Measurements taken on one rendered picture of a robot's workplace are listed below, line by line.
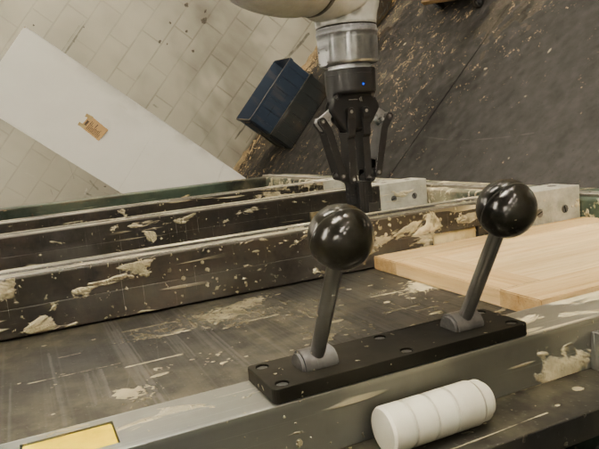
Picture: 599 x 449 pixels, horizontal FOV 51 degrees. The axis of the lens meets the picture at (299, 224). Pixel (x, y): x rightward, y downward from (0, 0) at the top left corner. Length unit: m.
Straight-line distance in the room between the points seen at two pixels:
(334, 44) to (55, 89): 3.70
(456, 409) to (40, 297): 0.51
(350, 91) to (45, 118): 3.73
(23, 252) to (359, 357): 0.86
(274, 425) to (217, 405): 0.04
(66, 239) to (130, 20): 4.82
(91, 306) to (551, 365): 0.51
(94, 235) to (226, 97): 4.91
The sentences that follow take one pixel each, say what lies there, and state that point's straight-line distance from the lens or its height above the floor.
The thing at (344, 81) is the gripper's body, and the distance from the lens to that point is 0.93.
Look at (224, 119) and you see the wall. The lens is 6.07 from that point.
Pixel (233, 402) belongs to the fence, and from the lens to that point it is 0.41.
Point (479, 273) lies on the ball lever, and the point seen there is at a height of 1.38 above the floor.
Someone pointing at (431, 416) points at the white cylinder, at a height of 1.39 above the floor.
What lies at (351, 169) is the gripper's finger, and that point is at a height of 1.27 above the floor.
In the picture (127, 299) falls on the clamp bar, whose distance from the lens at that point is 0.79.
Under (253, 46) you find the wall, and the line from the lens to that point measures 6.11.
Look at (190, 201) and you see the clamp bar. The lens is 1.52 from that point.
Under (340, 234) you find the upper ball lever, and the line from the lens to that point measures 0.34.
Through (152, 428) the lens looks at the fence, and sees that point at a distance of 0.39.
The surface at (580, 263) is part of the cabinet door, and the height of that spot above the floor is 1.09.
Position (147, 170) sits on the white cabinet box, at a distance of 4.60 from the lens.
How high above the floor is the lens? 1.66
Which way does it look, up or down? 23 degrees down
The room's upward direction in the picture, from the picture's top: 56 degrees counter-clockwise
